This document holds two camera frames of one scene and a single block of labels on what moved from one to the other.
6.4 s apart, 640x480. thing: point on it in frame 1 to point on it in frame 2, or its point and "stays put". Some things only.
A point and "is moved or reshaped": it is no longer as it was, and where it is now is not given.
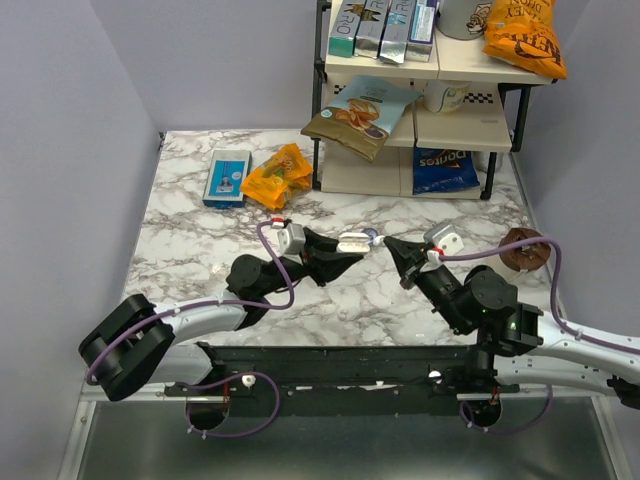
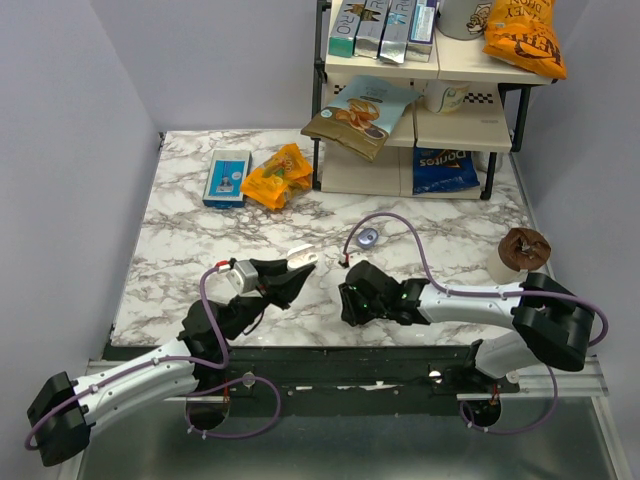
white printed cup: (463, 19) stays put
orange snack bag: (282, 176) stays put
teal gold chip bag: (359, 118) stays put
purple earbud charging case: (371, 233) stays put
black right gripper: (409, 258) to (350, 312)
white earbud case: (353, 242) is moved or reshaped
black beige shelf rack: (472, 100) stays put
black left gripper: (321, 261) to (277, 285)
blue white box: (421, 38) stays put
